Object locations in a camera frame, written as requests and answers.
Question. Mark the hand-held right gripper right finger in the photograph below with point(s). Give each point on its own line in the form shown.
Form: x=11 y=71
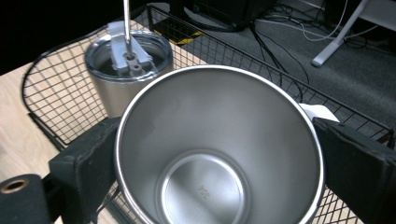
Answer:
x=358 y=168

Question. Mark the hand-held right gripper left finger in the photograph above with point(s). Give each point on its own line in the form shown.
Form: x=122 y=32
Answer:
x=84 y=165

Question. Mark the steel tumbler with clear lid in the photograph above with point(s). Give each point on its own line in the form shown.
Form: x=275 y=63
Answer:
x=115 y=96

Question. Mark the metal straw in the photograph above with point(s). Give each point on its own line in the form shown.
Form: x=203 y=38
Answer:
x=127 y=28

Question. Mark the black base with hazard stripes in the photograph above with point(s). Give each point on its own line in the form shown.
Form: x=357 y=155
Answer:
x=177 y=31

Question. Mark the black cabinet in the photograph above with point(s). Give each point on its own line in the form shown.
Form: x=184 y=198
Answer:
x=224 y=12

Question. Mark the white metal desk frame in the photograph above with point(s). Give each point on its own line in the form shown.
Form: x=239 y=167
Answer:
x=342 y=34

